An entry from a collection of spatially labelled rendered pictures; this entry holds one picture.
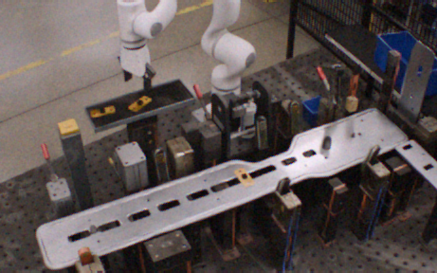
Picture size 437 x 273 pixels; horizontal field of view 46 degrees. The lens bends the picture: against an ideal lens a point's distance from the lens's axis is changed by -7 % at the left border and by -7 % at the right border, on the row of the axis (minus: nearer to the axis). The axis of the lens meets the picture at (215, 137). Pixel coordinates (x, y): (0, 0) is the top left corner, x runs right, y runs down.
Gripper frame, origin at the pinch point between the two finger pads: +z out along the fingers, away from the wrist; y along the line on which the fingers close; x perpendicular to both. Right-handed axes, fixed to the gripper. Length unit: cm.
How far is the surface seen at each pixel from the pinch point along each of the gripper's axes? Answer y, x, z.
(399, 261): 95, 32, 55
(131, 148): 9.2, -14.1, 14.3
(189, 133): 17.6, 5.0, 16.2
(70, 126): -10.4, -23.1, 9.3
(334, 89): 46, 54, 13
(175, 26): -167, 198, 125
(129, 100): -4.8, -0.5, 9.3
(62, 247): 15, -52, 25
